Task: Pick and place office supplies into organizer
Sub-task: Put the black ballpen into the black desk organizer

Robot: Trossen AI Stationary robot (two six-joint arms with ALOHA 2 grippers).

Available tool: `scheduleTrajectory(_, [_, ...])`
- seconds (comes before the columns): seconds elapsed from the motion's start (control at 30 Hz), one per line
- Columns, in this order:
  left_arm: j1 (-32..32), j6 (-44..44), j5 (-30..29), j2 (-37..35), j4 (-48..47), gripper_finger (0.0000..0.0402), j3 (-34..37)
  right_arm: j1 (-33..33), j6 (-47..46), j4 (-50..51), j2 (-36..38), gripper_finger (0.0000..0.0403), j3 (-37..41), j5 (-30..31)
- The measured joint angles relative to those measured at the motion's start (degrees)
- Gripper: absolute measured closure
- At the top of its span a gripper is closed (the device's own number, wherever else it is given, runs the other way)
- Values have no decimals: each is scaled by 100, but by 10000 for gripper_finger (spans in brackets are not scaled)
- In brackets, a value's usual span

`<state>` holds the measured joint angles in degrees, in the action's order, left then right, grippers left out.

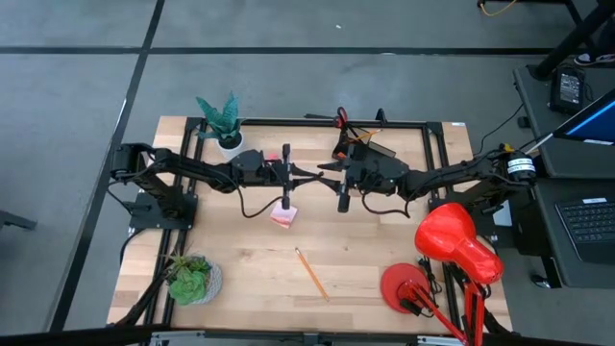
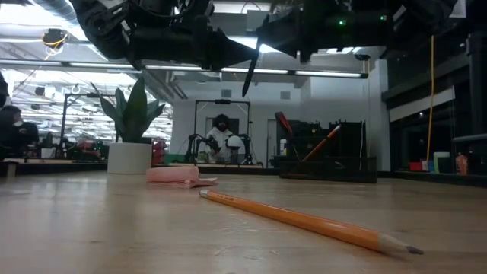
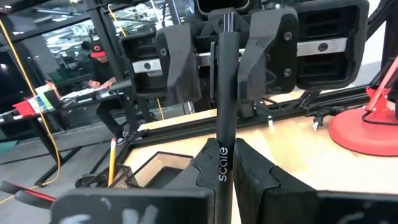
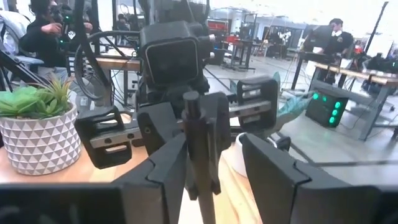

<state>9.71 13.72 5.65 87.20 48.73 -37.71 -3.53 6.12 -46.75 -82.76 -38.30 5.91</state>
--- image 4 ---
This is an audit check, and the grey office chair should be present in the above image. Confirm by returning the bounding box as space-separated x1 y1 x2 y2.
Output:
0 11 46 91

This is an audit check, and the black pen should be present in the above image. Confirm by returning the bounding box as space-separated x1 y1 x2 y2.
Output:
182 91 219 224

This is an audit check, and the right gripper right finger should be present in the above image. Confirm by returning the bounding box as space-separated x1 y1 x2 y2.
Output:
241 133 398 224

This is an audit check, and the succulent in patterned pot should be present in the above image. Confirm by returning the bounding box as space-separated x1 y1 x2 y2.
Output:
0 77 82 177

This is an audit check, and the wooden background table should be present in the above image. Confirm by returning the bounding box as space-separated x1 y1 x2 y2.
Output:
310 60 398 142
95 57 142 108

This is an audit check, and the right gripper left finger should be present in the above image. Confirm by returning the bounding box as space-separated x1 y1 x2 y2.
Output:
0 133 188 224

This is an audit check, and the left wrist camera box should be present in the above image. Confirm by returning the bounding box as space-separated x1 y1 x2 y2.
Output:
139 20 210 94

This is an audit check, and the person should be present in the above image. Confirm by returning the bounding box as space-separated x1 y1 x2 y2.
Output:
18 0 94 80
303 17 355 83

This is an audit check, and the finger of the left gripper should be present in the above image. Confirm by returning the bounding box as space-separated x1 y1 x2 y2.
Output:
138 101 187 156
201 92 233 195

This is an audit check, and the black box with green lights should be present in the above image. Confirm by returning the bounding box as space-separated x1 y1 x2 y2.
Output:
305 89 349 129

